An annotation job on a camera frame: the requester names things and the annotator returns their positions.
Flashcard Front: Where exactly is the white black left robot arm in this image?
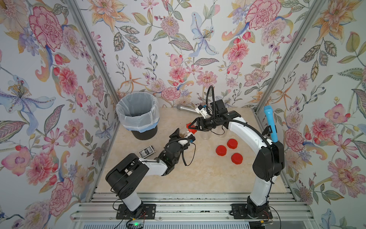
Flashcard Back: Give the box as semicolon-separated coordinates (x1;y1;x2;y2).
105;129;195;213

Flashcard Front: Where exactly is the aluminium corner post right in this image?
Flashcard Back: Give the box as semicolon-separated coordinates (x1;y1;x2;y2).
254;1;325;115

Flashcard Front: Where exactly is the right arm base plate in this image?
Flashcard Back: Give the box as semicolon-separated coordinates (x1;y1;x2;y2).
229;203;273;219

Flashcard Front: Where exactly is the black white card box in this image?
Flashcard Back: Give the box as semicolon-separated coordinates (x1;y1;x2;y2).
138;145;156;158

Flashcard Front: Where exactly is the aluminium corner post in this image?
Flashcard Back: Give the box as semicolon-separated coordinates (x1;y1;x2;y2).
63;0;125;113
254;1;325;115

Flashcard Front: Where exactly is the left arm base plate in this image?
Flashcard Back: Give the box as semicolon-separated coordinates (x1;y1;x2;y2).
115;203;157;220

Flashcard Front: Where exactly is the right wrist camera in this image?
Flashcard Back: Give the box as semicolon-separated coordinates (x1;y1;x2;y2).
195;105;209;119

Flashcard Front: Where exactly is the black bin with white liner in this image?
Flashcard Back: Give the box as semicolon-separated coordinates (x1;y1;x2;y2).
116;92;160;140

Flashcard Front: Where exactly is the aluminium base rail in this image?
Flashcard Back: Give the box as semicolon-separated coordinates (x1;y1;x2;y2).
71;191;318;229

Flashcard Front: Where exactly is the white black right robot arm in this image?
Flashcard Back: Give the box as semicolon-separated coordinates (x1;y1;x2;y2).
189;100;285;213

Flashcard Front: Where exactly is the silver microphone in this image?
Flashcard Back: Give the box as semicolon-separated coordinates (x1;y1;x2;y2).
177;105;199;114

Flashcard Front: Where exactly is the aluminium corner post left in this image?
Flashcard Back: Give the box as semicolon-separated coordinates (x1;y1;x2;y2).
63;0;125;113

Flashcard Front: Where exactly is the blue microphone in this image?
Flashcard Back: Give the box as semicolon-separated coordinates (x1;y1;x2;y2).
264;106;278;142

